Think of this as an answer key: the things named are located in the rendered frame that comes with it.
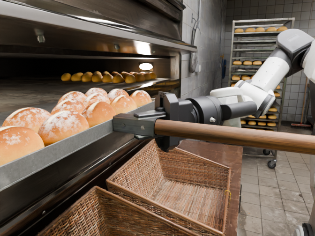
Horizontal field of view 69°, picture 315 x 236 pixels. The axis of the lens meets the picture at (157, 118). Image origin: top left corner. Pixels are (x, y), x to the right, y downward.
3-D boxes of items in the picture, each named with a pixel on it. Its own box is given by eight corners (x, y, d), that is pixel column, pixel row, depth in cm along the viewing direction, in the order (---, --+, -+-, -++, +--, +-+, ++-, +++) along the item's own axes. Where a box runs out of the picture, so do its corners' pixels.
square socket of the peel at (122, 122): (160, 132, 47) (160, 116, 46) (153, 137, 44) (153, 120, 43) (121, 127, 50) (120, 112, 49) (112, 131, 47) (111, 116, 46)
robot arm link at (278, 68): (227, 106, 88) (258, 66, 92) (258, 125, 82) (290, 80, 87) (229, 91, 77) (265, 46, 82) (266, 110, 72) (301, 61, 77)
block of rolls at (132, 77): (58, 80, 167) (57, 73, 166) (97, 77, 211) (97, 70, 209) (132, 83, 146) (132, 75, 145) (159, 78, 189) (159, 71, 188)
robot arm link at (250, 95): (215, 110, 70) (232, 106, 87) (246, 129, 66) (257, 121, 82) (233, 79, 67) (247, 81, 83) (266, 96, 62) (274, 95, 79)
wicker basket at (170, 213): (106, 238, 98) (102, 180, 92) (153, 177, 150) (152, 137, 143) (223, 272, 82) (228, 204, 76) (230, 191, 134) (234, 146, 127)
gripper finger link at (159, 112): (131, 117, 45) (157, 113, 49) (139, 120, 43) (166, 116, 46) (131, 109, 45) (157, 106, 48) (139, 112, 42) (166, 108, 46)
